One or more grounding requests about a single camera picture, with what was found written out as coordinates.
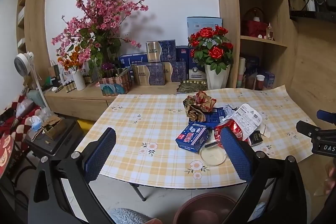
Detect brown plastic trash bin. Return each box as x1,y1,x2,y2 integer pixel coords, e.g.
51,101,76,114
173,193,239,224

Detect white printed plastic package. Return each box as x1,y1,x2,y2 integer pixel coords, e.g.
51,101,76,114
231,103,263,140

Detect red white plaid blanket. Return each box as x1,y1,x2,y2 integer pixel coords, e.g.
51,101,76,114
0,94,42,140

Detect white standing fan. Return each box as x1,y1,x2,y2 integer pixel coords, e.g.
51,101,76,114
14,51,49,109

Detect green paper bag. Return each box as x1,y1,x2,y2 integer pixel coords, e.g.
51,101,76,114
48,60,61,81

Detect white plastic wrapper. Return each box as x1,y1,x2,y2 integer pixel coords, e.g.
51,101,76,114
260,122,271,138

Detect small black packet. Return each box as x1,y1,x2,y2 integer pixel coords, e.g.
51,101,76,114
248,131,263,147

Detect dark blue box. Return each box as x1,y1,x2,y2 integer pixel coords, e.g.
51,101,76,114
175,46,191,63

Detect white ribbed vase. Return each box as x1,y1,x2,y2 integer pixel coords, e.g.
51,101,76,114
72,69,87,91

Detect blue gold gift box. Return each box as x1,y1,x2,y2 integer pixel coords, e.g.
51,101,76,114
146,40,177,63
164,61,187,83
131,63,166,86

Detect small blue box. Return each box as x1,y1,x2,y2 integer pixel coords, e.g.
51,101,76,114
261,70,276,89

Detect crumpled gold red wrapper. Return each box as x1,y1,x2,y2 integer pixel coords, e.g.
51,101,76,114
183,91,217,122

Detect blue milk case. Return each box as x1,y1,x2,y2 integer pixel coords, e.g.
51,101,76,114
118,53,149,68

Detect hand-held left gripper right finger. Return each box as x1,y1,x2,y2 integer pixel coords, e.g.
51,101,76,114
220,127,310,224

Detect black suitcase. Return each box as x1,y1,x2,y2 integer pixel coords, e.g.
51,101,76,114
25,119,84,161

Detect red rose bouquet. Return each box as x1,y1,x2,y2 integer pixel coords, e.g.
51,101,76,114
188,26,234,75

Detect orange artificial flowers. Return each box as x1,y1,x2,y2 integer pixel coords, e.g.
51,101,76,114
57,47,82,71

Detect red gift basket with handle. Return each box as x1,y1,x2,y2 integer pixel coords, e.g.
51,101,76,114
241,7,268,38

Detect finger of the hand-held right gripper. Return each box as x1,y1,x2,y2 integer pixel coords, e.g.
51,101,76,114
296,121,324,137
316,109,336,121

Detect clear perfume bottle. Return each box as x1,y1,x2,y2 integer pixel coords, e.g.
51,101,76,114
265,22,273,41

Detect gold ornate tray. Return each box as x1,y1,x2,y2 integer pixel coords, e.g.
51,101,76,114
177,80,208,94

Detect light blue tall box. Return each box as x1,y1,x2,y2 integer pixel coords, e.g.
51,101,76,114
187,17,223,38

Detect row of small brown bottles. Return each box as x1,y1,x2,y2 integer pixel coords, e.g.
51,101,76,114
63,81,77,93

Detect dark blue carton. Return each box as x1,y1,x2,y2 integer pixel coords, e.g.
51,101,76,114
196,107,229,125

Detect pink blossom flower arrangement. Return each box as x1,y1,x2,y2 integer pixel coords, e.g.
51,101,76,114
51,0,149,77

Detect clear round plastic lid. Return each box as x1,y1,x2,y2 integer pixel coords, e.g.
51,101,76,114
199,143,227,167

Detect black table frame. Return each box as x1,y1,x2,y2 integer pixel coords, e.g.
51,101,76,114
130,182,147,201

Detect blue white printed box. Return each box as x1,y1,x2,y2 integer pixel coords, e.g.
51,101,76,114
188,56,208,81

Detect blue tissue box red label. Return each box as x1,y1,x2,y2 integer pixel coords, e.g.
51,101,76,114
175,123,210,153

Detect wooden narrow shelf unit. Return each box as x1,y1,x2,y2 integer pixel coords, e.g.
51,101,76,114
16,0,48,54

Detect open cardboard box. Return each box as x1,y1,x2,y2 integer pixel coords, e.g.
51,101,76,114
41,116,63,140

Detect person's right hand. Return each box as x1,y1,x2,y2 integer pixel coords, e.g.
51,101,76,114
326,161,336,187

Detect crushed red soda can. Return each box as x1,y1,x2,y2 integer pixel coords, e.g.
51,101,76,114
214,119,246,147

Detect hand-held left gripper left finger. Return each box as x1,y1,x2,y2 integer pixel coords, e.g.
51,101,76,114
28,127,117,224

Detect white angular vase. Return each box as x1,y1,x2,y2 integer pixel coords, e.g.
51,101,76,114
204,64,231,90

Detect stack of pastel cups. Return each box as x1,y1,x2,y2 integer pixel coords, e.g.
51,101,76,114
238,57,246,88

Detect grey fuzzy slipper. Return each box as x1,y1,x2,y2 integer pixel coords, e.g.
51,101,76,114
109,208,149,224

